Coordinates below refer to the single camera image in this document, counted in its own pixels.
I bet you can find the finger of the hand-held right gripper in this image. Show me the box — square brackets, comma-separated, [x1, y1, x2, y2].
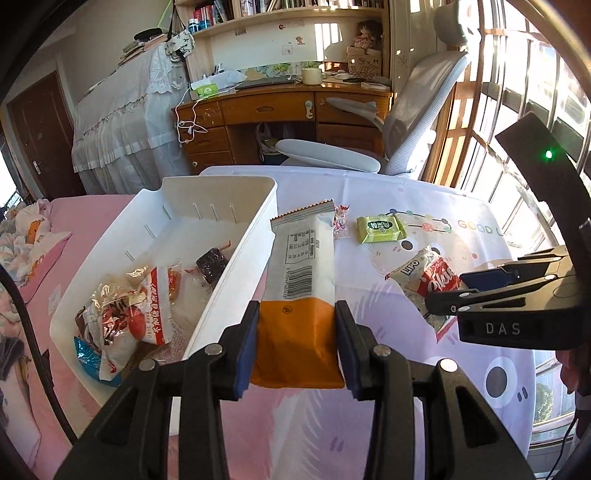
[425, 271, 576, 318]
[461, 246, 573, 291]

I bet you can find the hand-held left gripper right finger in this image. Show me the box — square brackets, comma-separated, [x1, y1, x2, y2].
[335, 300, 536, 480]

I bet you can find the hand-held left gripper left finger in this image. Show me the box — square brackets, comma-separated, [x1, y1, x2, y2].
[53, 300, 262, 480]

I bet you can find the red white wafer packet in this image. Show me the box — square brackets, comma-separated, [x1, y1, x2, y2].
[385, 244, 467, 343]

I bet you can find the dark red snack packet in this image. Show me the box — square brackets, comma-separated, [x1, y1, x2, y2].
[195, 247, 232, 285]

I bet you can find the orange white long snack packet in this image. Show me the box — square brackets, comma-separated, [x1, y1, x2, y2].
[249, 198, 347, 391]

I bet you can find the white plastic bin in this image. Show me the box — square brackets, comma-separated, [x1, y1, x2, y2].
[48, 174, 279, 416]

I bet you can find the blue snack packet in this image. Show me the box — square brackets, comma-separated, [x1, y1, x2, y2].
[74, 336, 123, 383]

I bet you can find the person's right hand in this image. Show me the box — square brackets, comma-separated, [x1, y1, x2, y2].
[555, 344, 591, 398]

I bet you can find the printed purple tablecloth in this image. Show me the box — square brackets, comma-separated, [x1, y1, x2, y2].
[166, 165, 539, 480]

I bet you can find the green snack packet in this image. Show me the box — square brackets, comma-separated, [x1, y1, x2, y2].
[355, 213, 409, 244]

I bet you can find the red striped candy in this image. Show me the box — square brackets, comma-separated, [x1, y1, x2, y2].
[331, 204, 354, 240]

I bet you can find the grey office chair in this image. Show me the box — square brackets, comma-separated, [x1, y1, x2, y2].
[276, 2, 474, 176]

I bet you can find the trash bin with bag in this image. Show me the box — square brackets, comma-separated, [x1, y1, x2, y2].
[256, 122, 289, 166]

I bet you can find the metal window grille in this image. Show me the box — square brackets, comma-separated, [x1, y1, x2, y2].
[422, 0, 591, 480]

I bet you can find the wooden desk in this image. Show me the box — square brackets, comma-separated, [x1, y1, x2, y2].
[173, 85, 394, 175]

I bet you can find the cardboard box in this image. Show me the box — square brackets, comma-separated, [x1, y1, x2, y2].
[346, 46, 386, 77]

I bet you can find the printed white cloth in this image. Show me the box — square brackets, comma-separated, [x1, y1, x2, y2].
[0, 198, 74, 301]

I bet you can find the white lace cover cloth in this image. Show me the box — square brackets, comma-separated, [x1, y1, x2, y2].
[71, 46, 197, 195]

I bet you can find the green tissue pack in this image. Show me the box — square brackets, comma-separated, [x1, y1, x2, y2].
[190, 80, 223, 100]

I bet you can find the grey keyboard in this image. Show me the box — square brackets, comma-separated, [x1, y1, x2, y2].
[235, 76, 296, 89]

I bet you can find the doll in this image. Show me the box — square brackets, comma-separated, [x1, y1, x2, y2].
[353, 19, 384, 51]

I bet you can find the dark wooden door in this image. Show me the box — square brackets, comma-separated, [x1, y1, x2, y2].
[4, 69, 88, 200]

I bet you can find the floral cloth bag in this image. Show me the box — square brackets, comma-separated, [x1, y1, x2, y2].
[164, 30, 199, 63]

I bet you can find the stack of books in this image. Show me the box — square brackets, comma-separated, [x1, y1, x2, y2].
[117, 39, 167, 65]

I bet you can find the row of books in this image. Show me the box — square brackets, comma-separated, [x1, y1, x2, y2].
[189, 0, 386, 24]

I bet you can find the black cable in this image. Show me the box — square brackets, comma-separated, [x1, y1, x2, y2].
[549, 406, 583, 480]
[0, 265, 78, 445]

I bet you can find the white charging cable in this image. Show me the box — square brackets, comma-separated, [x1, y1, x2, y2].
[174, 88, 208, 145]

